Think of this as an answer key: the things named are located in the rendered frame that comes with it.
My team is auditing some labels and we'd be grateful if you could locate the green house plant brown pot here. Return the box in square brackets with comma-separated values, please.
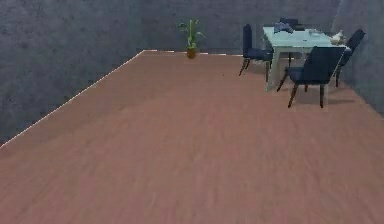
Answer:
[177, 18, 207, 60]

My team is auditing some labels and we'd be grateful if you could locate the dark blue dining chair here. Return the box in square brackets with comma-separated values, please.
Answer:
[276, 46, 347, 109]
[278, 17, 306, 32]
[334, 28, 367, 88]
[238, 23, 275, 83]

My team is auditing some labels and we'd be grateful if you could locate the pale white dining table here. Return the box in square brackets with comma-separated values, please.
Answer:
[262, 26, 348, 93]

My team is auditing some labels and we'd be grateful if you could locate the blue crumpled cloth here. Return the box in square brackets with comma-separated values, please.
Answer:
[273, 21, 295, 34]

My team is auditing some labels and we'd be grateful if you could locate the cream white teapot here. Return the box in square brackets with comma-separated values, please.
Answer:
[329, 30, 347, 46]

